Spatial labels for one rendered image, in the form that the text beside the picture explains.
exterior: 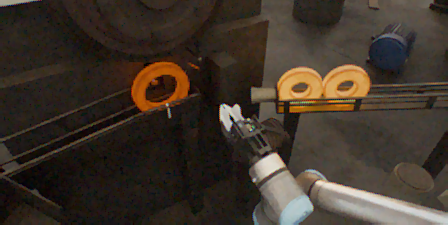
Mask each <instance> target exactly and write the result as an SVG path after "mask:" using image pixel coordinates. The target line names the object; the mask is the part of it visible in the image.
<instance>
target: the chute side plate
mask: <svg viewBox="0 0 448 225"><path fill-rule="evenodd" d="M168 109H169V111H170V115H171V118H169V113H168ZM193 111H197V117H199V116H201V109H200V99H199V97H194V98H193V99H189V100H187V101H185V102H181V103H178V104H174V105H172V106H169V107H167V108H165V109H160V110H158V111H155V112H153V113H149V114H147V115H146V116H147V120H146V118H145V115H143V116H141V117H140V118H137V119H136V120H132V121H131V122H127V123H126V124H123V125H121V126H120V127H116V128H115V129H112V130H110V131H108V132H105V133H103V134H101V135H98V136H97V137H93V138H92V139H91V140H90V139H89V140H87V141H86V142H83V143H81V144H78V145H76V146H74V147H72V148H69V149H68V150H65V151H63V152H60V153H58V154H56V155H54V156H51V157H50V158H46V159H45V160H42V161H40V162H38V163H36V164H33V165H32V166H29V167H27V168H24V169H23V170H20V171H18V172H15V173H14V174H11V175H10V176H6V177H7V178H10V179H11V180H13V181H14V182H16V183H18V184H20V185H22V186H24V187H26V188H27V189H29V190H34V189H36V188H39V187H40V186H43V185H44V184H47V183H49V182H51V181H53V180H55V179H57V178H60V177H61V176H64V175H65V174H68V173H70V172H73V171H74V170H77V169H78V168H81V167H83V166H85V165H87V164H89V163H91V162H94V161H95V160H98V159H100V158H101V157H104V156H106V155H108V154H110V153H112V152H114V151H117V150H119V149H121V148H123V147H126V146H127V145H130V144H132V143H133V142H136V141H138V140H140V139H142V138H145V137H146V136H149V135H151V134H154V133H156V132H158V131H161V130H163V129H167V128H169V127H172V126H174V125H178V124H180V123H182V119H181V116H184V115H185V114H188V113H191V112H193ZM147 122H148V123H147Z"/></svg>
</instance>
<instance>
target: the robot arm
mask: <svg viewBox="0 0 448 225"><path fill-rule="evenodd" d="M229 118H231V120H233V121H234V122H231V120H230V119H229ZM255 119H256V120H257V122H259V120H258V119H257V117H256V116H255V114H253V116H252V120H250V118H248V119H246V120H245V119H244V118H243V117H242V116H241V109H240V107H239V106H238V105H237V104H236V105H235V106H234V107H233V108H232V109H231V107H229V106H227V105H224V104H222V105H221V106H220V125H221V130H222V136H224V139H225V140H226V141H227V143H228V144H230V143H231V145H232V146H233V147H234V150H236V151H235V152H234V153H233V154H231V157H232V159H233V160H234V161H238V162H241V161H249V163H248V166H249V167H250V170H249V174H250V176H251V177H252V182H255V184H256V185H257V187H258V188H259V190H260V192H261V194H262V195H263V197H264V199H263V200H262V201H261V203H260V204H258V205H257V206H256V208H255V210H254V214H253V218H254V223H255V225H296V224H298V223H300V222H301V221H303V220H304V219H305V218H307V216H308V215H310V214H311V213H312V211H313V210H315V211H319V212H322V213H325V214H327V215H331V216H332V217H336V218H338V219H341V220H342V221H346V222H348V223H351V224H352V225H353V224H355V225H448V213H447V212H443V211H440V210H435V209H433V208H432V209H430V208H428V207H423V206H420V205H415V204H413V203H408V202H405V201H401V200H398V199H396V200H395V199H393V198H388V197H386V196H381V195H378V194H373V193H371V192H366V191H363V190H358V189H356V188H351V187H348V186H343V185H341V184H335V183H333V182H328V181H327V180H326V178H325V177H324V176H323V175H322V174H320V173H319V172H317V171H315V170H306V171H305V172H302V173H300V174H299V175H298V176H297V177H296V178H295V179H294V178H293V176H292V174H291V173H290V172H289V171H288V169H287V168H286V166H285V165H284V163H283V161H282V159H280V157H279V156H278V154H273V153H272V152H271V150H272V148H271V147H270V145H268V143H267V141H266V139H265V138H264V136H262V133H263V132H264V127H263V126H262V125H261V123H260V122H259V125H260V127H258V125H257V123H256V122H255ZM254 123H255V125H256V126H257V128H258V129H257V128H256V127H255V125H254Z"/></svg>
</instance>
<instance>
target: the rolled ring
mask: <svg viewBox="0 0 448 225"><path fill-rule="evenodd" d="M162 75H171V76H174V77H175V78H176V81H177V86H176V90H175V92H174V94H173V95H172V96H171V97H169V99H167V100H165V101H164V102H159V103H153V102H149V101H148V100H147V99H146V98H145V90H146V88H147V86H148V85H149V83H150V82H151V81H152V80H153V79H156V77H160V76H162ZM188 90H189V80H188V76H187V75H186V74H185V72H183V70H182V69H181V67H178V65H176V64H174V63H169V62H158V63H154V64H151V65H149V66H147V68H145V69H143V70H142V71H141V72H140V73H139V74H138V76H137V77H136V79H135V81H134V82H133V87H132V96H133V100H134V102H136V105H137V106H138V108H139V109H140V110H141V111H143V112H144V111H146V110H148V109H151V108H153V107H156V106H160V105H162V104H166V103H168V102H172V101H174V100H176V99H181V98H183V97H186V96H187V95H188Z"/></svg>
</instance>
